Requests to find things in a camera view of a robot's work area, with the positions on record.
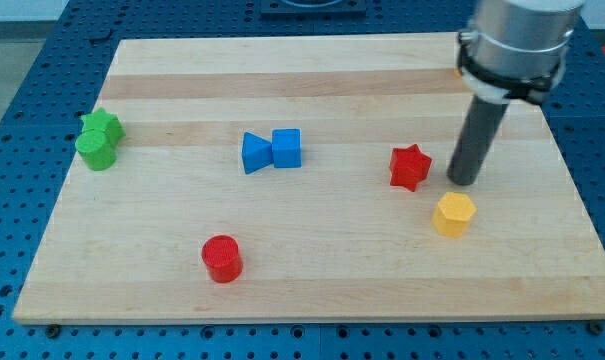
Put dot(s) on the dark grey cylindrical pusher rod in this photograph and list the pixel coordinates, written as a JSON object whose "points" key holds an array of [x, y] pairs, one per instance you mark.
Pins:
{"points": [[481, 124]]}

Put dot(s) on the red star block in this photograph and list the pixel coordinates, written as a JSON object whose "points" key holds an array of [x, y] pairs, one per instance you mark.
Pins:
{"points": [[408, 167]]}

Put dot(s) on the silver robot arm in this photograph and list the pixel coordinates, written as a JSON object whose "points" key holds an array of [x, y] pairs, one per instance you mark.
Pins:
{"points": [[510, 50]]}

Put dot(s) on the green star block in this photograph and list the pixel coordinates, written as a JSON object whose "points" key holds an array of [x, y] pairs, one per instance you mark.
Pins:
{"points": [[103, 121]]}

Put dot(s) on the yellow hexagon block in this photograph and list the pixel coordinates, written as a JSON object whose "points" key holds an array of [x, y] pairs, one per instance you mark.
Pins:
{"points": [[453, 214]]}

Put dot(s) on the blue cube block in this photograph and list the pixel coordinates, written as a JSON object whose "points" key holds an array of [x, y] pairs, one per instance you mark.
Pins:
{"points": [[286, 148]]}

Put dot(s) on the light wooden board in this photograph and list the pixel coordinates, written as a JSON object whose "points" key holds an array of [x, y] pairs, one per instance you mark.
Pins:
{"points": [[331, 241]]}

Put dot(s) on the blue triangle block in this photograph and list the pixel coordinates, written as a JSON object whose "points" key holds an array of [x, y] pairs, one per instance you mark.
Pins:
{"points": [[256, 153]]}

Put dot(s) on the red cylinder block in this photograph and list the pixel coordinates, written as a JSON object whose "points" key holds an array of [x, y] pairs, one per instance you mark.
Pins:
{"points": [[222, 258]]}

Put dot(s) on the green cylinder block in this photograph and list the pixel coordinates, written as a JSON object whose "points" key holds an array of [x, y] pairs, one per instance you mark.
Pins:
{"points": [[96, 150]]}

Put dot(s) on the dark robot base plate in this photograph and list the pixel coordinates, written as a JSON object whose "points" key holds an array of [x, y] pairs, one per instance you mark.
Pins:
{"points": [[311, 8]]}

